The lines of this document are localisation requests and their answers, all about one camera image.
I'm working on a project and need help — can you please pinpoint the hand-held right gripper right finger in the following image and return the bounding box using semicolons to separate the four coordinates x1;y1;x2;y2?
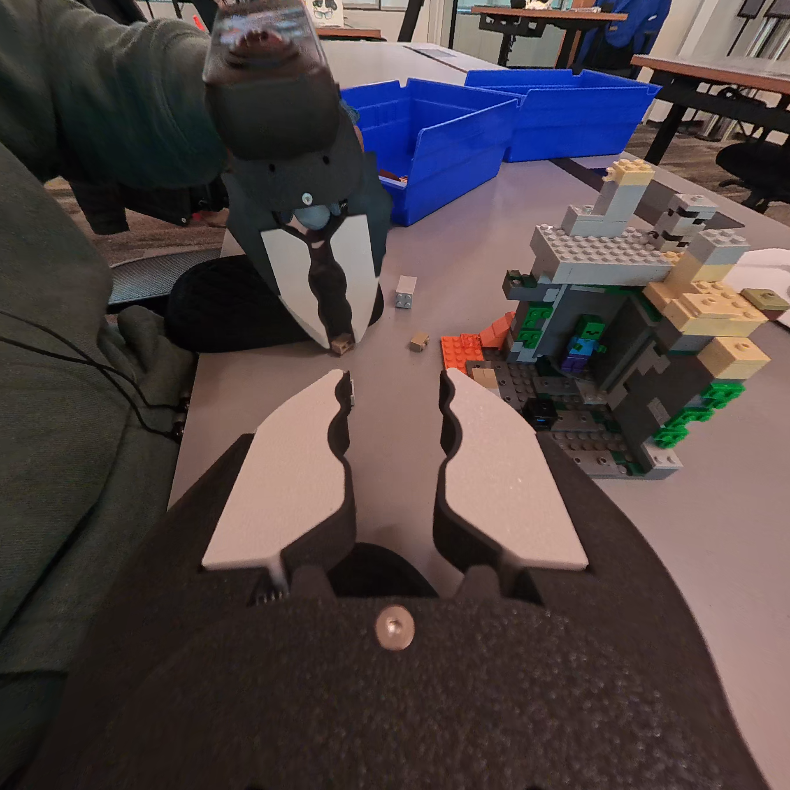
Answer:
432;368;590;595

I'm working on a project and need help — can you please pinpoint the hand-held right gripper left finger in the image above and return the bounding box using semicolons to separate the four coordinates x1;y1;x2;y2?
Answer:
202;369;358;597

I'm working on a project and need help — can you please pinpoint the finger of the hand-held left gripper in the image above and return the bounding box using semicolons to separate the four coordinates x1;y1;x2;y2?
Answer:
260;226;331;351
326;213;380;338

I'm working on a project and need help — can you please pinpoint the blue plastic bin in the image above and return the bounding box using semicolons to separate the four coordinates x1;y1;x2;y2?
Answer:
339;77;520;227
464;67;662;164

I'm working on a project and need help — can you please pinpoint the toy brick building model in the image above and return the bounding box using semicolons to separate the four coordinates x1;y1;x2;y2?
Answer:
440;159;790;481

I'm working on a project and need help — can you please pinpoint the person's left forearm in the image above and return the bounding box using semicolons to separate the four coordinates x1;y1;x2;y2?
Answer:
0;0;229;186

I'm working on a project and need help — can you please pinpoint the grey desk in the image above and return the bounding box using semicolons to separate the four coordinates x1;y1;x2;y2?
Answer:
167;148;790;772

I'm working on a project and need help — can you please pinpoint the black wrist rest pad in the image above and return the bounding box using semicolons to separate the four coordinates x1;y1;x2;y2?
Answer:
165;255;385;354

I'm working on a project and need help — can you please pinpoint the grey mesh chair seat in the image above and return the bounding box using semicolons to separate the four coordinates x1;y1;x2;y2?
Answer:
107;249;224;307

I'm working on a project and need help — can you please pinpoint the green zombie toy minifigure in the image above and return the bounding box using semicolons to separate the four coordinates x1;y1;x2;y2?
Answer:
560;315;607;377

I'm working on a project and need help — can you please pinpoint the black office chair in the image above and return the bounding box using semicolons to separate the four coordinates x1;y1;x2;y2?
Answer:
716;141;790;214
65;173;230;237

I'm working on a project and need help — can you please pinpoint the white flat board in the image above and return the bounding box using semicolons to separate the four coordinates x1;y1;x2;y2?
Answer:
728;247;790;328

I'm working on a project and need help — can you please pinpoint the blue jacket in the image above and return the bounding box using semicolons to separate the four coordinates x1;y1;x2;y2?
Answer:
577;0;674;72

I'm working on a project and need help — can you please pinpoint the black cord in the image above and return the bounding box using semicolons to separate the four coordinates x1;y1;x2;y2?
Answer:
0;309;186;442

